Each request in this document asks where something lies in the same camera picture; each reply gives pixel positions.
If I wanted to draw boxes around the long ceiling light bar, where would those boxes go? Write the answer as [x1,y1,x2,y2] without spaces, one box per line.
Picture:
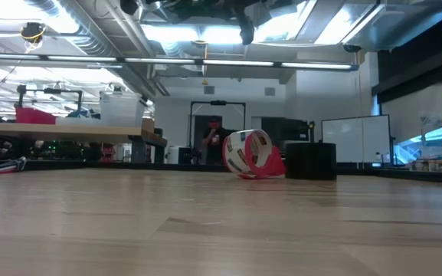
[0,52,360,72]

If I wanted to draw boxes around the clear plastic storage bin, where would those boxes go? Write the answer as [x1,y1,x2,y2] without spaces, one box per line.
[99,90,148,128]

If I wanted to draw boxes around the black cabinet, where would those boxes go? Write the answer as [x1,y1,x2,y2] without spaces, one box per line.
[260,117,310,149]

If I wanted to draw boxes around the person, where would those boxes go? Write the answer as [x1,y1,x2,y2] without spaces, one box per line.
[201,116,228,165]

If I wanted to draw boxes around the cardboard box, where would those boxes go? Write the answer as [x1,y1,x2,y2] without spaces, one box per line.
[140,117,156,134]

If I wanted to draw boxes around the red tape dispenser white tape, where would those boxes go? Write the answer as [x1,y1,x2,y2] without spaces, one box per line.
[221,129,286,180]

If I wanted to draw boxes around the wood top metal workbench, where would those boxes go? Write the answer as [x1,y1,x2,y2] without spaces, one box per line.
[0,121,169,165]

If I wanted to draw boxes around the red plastic bin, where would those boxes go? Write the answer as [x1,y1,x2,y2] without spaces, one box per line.
[15,107,57,126]

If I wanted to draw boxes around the white and black box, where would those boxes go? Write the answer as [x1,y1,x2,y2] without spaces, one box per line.
[166,145,193,166]

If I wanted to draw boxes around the white whiteboard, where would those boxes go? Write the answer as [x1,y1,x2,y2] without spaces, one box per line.
[321,113,393,165]

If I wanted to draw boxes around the black computers with green lights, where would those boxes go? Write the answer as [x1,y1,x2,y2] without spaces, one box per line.
[32,140,103,161]

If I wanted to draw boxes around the yellow ceiling pull cord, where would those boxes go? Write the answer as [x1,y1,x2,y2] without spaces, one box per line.
[201,42,210,86]

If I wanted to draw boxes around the black gantry frame with camera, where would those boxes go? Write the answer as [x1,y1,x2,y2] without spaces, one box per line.
[188,100,247,154]
[16,84,84,114]

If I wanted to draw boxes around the black yellow ceiling cord reel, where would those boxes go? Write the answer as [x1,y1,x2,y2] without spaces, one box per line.
[19,21,48,53]

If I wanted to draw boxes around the black aluminium table frame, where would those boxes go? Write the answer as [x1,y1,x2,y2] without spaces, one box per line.
[0,157,442,186]

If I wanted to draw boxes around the white cable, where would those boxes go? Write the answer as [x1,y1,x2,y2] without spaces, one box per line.
[0,159,28,176]

